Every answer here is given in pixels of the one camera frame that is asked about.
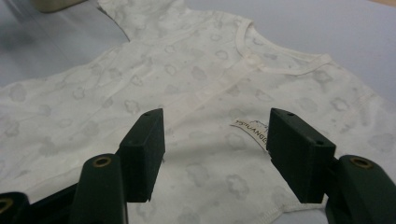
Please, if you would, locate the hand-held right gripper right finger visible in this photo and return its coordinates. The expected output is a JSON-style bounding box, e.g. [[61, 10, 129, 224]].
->
[[265, 107, 337, 204]]

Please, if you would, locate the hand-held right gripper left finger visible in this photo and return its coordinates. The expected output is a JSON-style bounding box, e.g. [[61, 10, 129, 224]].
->
[[115, 107, 166, 203]]

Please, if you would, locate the white baby romper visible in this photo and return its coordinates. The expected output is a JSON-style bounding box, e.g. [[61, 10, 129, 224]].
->
[[0, 0, 396, 224]]

